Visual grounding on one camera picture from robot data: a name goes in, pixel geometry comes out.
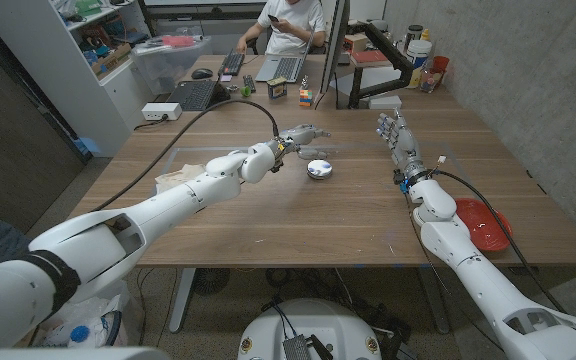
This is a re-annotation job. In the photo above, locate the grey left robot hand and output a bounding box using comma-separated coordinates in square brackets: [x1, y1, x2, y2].
[270, 123, 332, 174]

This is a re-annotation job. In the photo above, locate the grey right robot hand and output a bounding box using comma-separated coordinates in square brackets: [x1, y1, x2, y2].
[376, 108, 429, 185]

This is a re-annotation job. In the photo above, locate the silver round jar lid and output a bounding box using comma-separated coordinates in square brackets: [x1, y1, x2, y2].
[306, 158, 334, 181]

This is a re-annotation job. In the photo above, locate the clear glass jar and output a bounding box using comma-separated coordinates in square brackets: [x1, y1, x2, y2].
[419, 67, 444, 94]

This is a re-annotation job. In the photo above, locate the red round tray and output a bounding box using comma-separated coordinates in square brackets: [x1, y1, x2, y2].
[455, 197, 514, 253]

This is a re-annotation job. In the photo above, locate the dark lidded jar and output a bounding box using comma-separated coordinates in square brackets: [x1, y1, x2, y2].
[404, 24, 425, 51]

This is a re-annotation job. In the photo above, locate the cream cheesecloth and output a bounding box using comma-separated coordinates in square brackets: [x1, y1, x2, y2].
[154, 163, 208, 196]

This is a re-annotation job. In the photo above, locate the flat white box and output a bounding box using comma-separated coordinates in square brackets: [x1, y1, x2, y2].
[367, 94, 403, 111]

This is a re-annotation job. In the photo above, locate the small dark yellow box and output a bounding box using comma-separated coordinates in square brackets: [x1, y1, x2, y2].
[266, 76, 289, 100]

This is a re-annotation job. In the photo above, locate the silver laptop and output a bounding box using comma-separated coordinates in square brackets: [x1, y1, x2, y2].
[254, 29, 315, 84]

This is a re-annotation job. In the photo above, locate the red plastic cup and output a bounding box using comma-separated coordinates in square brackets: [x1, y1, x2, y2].
[431, 55, 451, 76]

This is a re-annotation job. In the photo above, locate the white plastic tub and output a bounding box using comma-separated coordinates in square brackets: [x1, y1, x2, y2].
[406, 39, 434, 90]

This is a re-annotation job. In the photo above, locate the red book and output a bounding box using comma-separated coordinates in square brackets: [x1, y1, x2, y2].
[350, 49, 392, 68]

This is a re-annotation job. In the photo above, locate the slim black keyboard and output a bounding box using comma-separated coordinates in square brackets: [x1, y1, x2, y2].
[217, 51, 246, 77]

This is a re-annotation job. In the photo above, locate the black computer monitor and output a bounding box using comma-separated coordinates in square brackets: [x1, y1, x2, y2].
[319, 0, 352, 96]

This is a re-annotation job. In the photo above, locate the person in white t-shirt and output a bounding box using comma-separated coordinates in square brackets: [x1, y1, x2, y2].
[235, 0, 327, 56]

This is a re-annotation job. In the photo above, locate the small tan box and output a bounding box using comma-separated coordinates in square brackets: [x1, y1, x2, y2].
[342, 33, 369, 55]

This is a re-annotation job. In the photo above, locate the wide black keyboard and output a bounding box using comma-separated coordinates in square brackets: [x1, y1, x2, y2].
[166, 79, 222, 112]

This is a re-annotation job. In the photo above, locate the white power strip box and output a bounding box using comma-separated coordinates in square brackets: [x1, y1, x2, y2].
[141, 102, 183, 122]

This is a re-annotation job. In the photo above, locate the clear plastic storage bin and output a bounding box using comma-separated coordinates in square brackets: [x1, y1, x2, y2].
[130, 34, 213, 96]

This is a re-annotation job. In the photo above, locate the pink flat item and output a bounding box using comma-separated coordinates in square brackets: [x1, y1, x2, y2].
[161, 34, 197, 49]

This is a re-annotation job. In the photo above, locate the grey metal table leg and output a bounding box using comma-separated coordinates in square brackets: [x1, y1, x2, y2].
[168, 268, 197, 334]
[417, 267, 452, 335]

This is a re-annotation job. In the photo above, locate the black round floor fan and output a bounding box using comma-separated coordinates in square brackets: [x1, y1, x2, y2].
[191, 268, 232, 296]

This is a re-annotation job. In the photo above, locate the white robot torso base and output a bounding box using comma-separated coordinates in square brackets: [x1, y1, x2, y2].
[237, 298, 383, 360]

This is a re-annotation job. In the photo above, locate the brown cardboard box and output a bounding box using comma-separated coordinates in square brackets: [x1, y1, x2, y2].
[90, 42, 133, 76]

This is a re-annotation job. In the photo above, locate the white shelf cabinet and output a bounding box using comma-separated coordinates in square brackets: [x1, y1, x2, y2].
[0, 0, 157, 159]

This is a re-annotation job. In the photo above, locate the bin with plastic bag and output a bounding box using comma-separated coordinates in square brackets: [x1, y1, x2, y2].
[15, 279, 144, 349]

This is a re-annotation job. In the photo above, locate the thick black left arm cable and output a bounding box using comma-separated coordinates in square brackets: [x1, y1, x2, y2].
[90, 98, 282, 214]

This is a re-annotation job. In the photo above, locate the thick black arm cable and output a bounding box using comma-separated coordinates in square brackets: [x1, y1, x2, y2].
[90, 98, 282, 214]
[430, 170, 567, 314]

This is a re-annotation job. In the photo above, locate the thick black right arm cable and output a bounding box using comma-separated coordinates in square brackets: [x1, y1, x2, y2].
[430, 170, 567, 314]

